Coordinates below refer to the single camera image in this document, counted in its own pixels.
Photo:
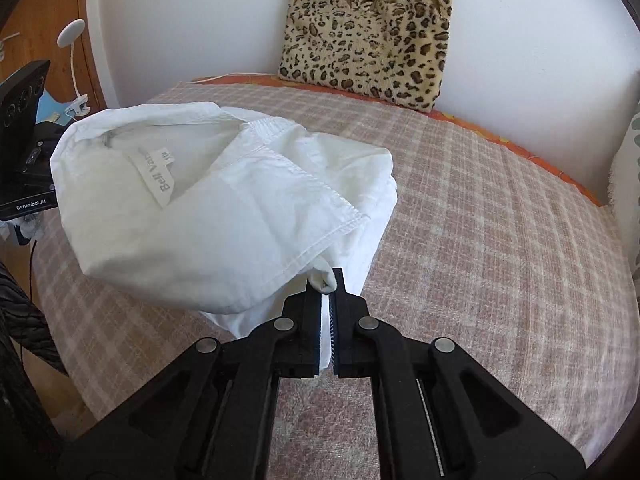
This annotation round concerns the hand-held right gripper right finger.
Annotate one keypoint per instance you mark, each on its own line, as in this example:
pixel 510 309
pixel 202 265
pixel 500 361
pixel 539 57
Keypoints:
pixel 336 345

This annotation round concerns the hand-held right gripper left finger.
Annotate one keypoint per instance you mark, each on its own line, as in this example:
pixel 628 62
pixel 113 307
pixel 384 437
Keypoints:
pixel 311 340

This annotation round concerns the white long-sleeved shirt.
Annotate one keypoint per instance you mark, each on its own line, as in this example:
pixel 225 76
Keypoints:
pixel 225 220

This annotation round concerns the person's left hand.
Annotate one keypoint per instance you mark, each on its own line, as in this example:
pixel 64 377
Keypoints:
pixel 30 230

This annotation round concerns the light blue paper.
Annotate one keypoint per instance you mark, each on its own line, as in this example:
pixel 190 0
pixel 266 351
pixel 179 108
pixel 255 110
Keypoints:
pixel 50 107

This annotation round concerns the white clip lamp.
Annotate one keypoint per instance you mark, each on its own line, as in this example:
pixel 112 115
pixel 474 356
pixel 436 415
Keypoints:
pixel 71 34

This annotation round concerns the pink plaid bed cover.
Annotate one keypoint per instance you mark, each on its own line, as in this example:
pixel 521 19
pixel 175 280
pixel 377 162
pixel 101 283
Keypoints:
pixel 500 260

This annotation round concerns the dark textured cloth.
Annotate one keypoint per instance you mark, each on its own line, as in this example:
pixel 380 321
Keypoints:
pixel 25 320

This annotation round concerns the orange bed sheet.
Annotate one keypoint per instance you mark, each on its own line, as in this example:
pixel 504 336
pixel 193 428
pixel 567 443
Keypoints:
pixel 492 136

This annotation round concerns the leopard print cushion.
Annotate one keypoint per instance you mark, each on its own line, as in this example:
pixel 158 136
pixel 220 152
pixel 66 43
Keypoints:
pixel 370 35

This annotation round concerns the green striped white pillow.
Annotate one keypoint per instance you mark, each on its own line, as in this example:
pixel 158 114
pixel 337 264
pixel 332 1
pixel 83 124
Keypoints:
pixel 627 185

